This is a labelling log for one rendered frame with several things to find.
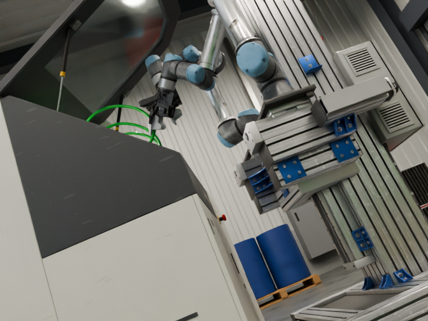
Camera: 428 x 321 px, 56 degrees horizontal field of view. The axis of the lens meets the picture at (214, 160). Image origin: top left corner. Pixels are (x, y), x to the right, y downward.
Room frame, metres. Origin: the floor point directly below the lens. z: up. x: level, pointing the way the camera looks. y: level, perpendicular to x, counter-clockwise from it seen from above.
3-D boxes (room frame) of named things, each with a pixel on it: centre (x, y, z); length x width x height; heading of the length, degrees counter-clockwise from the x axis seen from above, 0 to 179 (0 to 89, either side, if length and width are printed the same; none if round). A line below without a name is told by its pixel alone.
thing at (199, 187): (1.70, 0.12, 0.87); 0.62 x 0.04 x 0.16; 0
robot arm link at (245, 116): (2.05, -0.26, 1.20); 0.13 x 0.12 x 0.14; 61
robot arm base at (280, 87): (1.56, -0.35, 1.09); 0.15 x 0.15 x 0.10
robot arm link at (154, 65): (1.70, 0.08, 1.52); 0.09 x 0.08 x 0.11; 151
